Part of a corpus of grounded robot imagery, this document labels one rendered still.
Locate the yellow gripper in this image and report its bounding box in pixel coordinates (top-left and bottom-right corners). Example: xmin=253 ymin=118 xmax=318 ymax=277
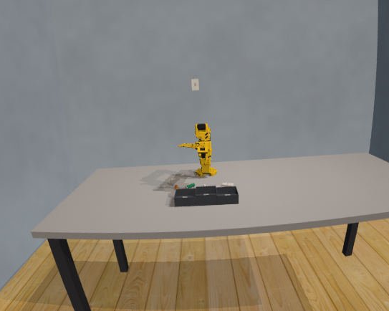
xmin=178 ymin=140 xmax=211 ymax=165

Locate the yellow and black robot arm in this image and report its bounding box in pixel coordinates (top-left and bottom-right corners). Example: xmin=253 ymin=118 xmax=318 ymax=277
xmin=195 ymin=123 xmax=217 ymax=177

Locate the grey bin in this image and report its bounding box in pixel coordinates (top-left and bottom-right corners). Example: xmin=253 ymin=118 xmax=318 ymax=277
xmin=174 ymin=186 xmax=239 ymax=207

